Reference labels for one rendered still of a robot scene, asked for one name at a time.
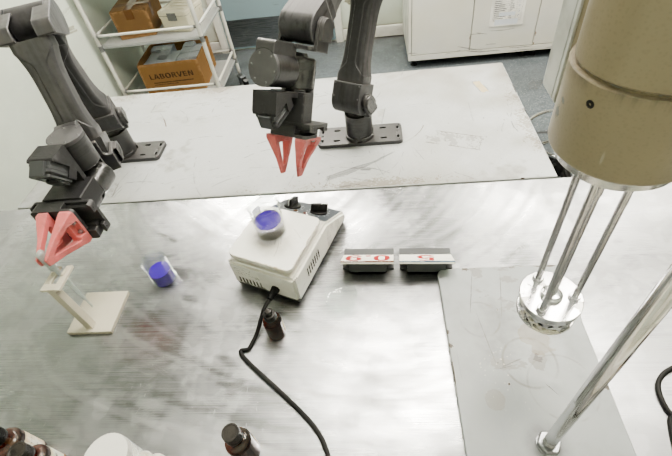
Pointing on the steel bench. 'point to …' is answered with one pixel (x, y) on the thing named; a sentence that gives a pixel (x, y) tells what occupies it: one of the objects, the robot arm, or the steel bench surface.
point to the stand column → (611, 362)
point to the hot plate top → (290, 251)
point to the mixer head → (614, 71)
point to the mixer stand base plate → (519, 371)
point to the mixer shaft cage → (529, 307)
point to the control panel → (310, 209)
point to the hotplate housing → (260, 276)
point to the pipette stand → (109, 310)
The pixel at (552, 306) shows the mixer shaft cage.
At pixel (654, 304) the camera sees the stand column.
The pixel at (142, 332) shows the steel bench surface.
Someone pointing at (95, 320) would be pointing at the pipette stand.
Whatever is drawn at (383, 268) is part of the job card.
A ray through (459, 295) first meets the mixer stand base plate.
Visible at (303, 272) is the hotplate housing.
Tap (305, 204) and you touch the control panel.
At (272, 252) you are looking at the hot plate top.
